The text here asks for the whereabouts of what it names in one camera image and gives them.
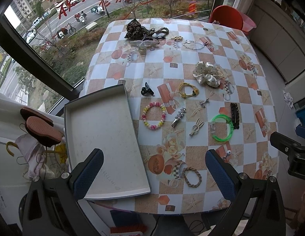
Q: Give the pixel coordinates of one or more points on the grey shallow tray box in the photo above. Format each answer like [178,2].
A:
[102,120]

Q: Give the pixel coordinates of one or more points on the red plastic chair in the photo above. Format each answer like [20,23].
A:
[227,16]

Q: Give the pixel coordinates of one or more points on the blue plastic stool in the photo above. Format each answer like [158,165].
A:
[300,128]

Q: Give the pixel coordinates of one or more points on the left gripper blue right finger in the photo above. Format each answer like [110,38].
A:
[223,174]

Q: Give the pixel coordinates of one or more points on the small silver rhinestone clip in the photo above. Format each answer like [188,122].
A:
[203,103]

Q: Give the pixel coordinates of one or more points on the brown soled slipper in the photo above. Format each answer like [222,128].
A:
[40,127]

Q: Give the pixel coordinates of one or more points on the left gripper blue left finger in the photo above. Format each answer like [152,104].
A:
[85,173]

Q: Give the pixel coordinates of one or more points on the leopard print scrunchie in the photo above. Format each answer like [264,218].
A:
[135,31]

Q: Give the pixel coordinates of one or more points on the green translucent bangle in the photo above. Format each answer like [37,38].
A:
[221,128]

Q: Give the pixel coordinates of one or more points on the gold bow hair clip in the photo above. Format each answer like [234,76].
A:
[177,39]

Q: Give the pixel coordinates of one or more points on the silver rhinestone hair clip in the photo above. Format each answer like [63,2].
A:
[178,117]

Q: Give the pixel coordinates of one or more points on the cream polka dot scrunchie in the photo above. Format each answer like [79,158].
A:
[210,74]

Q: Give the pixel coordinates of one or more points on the black small claw clip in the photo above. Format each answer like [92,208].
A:
[146,90]

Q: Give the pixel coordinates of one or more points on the black chain hair clip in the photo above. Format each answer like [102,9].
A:
[234,115]

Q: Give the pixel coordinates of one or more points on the gold square ring clip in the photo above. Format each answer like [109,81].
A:
[142,50]

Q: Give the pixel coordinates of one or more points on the checkered patterned tablecloth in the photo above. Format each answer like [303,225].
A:
[202,87]

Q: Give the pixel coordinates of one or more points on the large clear claw clip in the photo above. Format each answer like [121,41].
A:
[146,44]

